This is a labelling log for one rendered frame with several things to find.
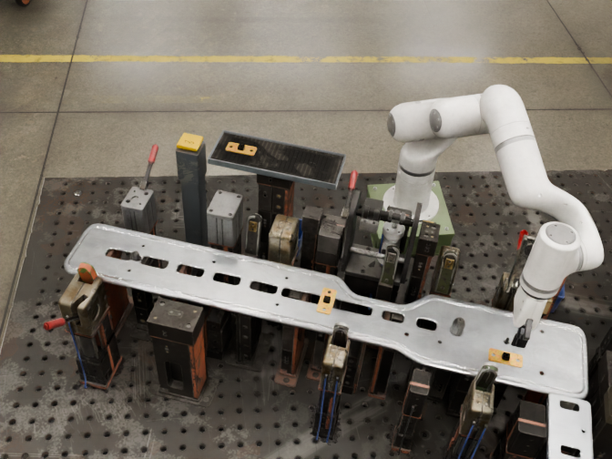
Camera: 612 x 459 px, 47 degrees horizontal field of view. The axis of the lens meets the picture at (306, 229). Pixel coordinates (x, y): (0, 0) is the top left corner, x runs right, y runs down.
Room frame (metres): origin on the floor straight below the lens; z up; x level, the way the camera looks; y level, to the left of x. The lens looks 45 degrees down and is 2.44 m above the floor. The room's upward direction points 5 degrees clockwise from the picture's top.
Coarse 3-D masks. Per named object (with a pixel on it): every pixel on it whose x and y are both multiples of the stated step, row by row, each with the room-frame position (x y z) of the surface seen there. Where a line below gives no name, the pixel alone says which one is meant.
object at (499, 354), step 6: (492, 348) 1.06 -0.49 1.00; (498, 354) 1.05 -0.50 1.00; (504, 354) 1.04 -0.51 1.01; (510, 354) 1.05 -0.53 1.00; (516, 354) 1.05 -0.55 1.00; (492, 360) 1.03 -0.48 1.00; (498, 360) 1.03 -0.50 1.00; (504, 360) 1.03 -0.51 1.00; (510, 360) 1.03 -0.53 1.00; (522, 360) 1.04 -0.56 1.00; (516, 366) 1.02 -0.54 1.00; (522, 366) 1.02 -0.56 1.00
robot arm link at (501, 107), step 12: (492, 96) 1.35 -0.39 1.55; (504, 96) 1.34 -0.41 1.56; (516, 96) 1.35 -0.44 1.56; (480, 108) 1.36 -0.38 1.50; (492, 108) 1.32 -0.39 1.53; (504, 108) 1.31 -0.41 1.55; (516, 108) 1.31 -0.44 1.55; (492, 120) 1.30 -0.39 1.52; (504, 120) 1.29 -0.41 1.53; (516, 120) 1.28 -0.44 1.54; (528, 120) 1.30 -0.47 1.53; (492, 132) 1.29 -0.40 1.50; (504, 132) 1.27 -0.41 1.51; (516, 132) 1.26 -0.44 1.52; (528, 132) 1.27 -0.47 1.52
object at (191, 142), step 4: (184, 136) 1.61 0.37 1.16; (188, 136) 1.61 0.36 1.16; (192, 136) 1.61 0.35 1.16; (196, 136) 1.61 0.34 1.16; (200, 136) 1.61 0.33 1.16; (180, 140) 1.59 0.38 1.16; (184, 140) 1.59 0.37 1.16; (188, 140) 1.59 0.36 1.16; (192, 140) 1.59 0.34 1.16; (196, 140) 1.59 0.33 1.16; (200, 140) 1.59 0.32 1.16; (180, 144) 1.57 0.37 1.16; (184, 144) 1.57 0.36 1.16; (188, 144) 1.57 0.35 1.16; (192, 144) 1.57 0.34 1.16; (196, 144) 1.58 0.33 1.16; (184, 148) 1.56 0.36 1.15; (188, 148) 1.56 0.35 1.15; (192, 148) 1.56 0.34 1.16; (196, 148) 1.56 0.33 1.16
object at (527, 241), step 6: (522, 240) 1.26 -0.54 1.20; (528, 240) 1.25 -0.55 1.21; (534, 240) 1.25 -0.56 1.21; (522, 246) 1.24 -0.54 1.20; (528, 246) 1.22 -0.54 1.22; (522, 252) 1.23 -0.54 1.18; (528, 252) 1.21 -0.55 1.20; (516, 258) 1.24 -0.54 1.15; (522, 258) 1.24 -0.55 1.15; (516, 264) 1.23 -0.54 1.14; (522, 264) 1.24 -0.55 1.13; (516, 270) 1.23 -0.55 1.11; (522, 270) 1.23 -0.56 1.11; (510, 276) 1.23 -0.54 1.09; (516, 276) 1.23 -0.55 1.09; (510, 282) 1.22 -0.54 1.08
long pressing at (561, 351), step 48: (96, 240) 1.32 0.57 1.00; (144, 240) 1.33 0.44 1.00; (144, 288) 1.17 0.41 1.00; (192, 288) 1.18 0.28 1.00; (240, 288) 1.19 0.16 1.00; (288, 288) 1.21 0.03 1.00; (336, 288) 1.22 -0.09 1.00; (384, 336) 1.07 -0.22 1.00; (432, 336) 1.09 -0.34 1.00; (480, 336) 1.10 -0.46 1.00; (576, 336) 1.12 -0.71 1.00; (528, 384) 0.97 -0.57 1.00; (576, 384) 0.98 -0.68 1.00
